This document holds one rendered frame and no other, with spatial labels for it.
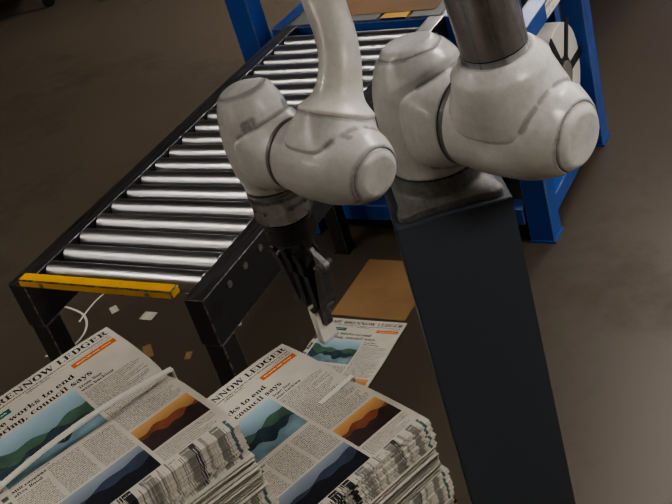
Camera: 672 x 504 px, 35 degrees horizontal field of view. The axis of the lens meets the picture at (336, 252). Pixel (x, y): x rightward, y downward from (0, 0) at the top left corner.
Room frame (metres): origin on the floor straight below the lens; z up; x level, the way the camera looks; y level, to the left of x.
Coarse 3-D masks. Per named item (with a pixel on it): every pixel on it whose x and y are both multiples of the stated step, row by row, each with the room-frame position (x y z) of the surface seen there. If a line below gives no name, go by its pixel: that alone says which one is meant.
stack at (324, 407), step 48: (240, 384) 1.44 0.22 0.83; (288, 384) 1.40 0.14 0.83; (336, 384) 1.37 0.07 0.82; (288, 432) 1.29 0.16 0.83; (336, 432) 1.25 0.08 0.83; (384, 432) 1.21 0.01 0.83; (432, 432) 1.22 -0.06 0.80; (288, 480) 1.18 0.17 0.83; (336, 480) 1.15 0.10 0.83; (384, 480) 1.16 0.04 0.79; (432, 480) 1.20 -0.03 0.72
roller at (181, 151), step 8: (192, 144) 2.54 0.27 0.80; (200, 144) 2.52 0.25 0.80; (208, 144) 2.51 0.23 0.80; (216, 144) 2.49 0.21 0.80; (176, 152) 2.54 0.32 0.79; (184, 152) 2.52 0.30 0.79; (192, 152) 2.51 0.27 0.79; (200, 152) 2.49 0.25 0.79; (208, 152) 2.48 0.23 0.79; (216, 152) 2.46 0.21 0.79; (224, 152) 2.45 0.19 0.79
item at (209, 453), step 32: (128, 416) 1.14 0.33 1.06; (160, 416) 1.12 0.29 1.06; (192, 416) 1.09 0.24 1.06; (224, 416) 1.08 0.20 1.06; (96, 448) 1.10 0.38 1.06; (128, 448) 1.07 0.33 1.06; (160, 448) 1.05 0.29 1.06; (192, 448) 1.03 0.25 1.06; (224, 448) 1.04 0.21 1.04; (64, 480) 1.05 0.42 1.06; (96, 480) 1.03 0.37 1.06; (128, 480) 1.01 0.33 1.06; (160, 480) 1.00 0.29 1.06; (192, 480) 1.02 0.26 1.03; (224, 480) 1.03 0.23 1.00; (256, 480) 1.05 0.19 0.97
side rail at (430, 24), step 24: (432, 24) 2.82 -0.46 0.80; (240, 240) 1.97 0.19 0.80; (264, 240) 1.98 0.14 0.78; (216, 264) 1.91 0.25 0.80; (240, 264) 1.90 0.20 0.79; (264, 264) 1.96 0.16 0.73; (216, 288) 1.82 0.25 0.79; (240, 288) 1.88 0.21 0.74; (264, 288) 1.94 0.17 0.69; (192, 312) 1.81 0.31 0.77; (216, 312) 1.80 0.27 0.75; (240, 312) 1.86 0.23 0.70; (216, 336) 1.78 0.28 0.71
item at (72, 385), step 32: (96, 352) 1.31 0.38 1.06; (128, 352) 1.29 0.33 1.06; (32, 384) 1.29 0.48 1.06; (64, 384) 1.26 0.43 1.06; (96, 384) 1.24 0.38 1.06; (128, 384) 1.22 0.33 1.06; (0, 416) 1.23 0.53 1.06; (32, 416) 1.21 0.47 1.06; (64, 416) 1.19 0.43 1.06; (0, 448) 1.16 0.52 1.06; (32, 448) 1.14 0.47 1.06
